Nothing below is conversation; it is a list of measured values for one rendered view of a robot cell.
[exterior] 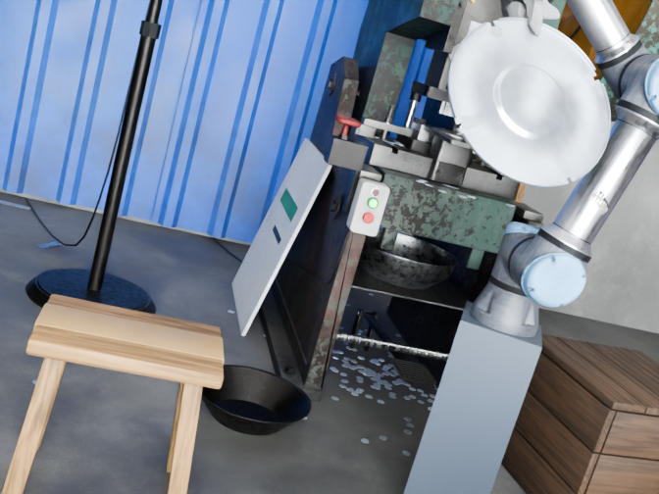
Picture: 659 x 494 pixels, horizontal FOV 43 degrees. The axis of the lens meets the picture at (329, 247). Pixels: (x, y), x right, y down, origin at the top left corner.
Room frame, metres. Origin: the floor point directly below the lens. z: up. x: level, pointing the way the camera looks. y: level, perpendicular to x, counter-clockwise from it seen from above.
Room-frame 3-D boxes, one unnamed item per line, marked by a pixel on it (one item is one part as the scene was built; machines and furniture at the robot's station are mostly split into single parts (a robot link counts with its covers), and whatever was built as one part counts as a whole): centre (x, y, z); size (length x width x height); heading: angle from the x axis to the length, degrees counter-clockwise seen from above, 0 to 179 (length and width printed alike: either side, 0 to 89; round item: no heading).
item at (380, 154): (2.50, -0.22, 0.68); 0.45 x 0.30 x 0.06; 104
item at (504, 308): (1.80, -0.42, 0.50); 0.15 x 0.15 x 0.10
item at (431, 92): (2.51, -0.22, 0.86); 0.20 x 0.16 x 0.05; 104
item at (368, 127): (2.46, -0.06, 0.76); 0.17 x 0.06 x 0.10; 104
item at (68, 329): (1.46, 0.31, 0.16); 0.34 x 0.24 x 0.34; 103
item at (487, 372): (1.80, -0.42, 0.23); 0.18 x 0.18 x 0.45; 80
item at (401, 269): (2.50, -0.22, 0.36); 0.34 x 0.34 x 0.10
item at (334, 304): (2.57, 0.07, 0.45); 0.92 x 0.12 x 0.90; 14
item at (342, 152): (2.20, 0.03, 0.62); 0.10 x 0.06 x 0.20; 104
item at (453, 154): (2.33, -0.26, 0.72); 0.25 x 0.14 x 0.14; 14
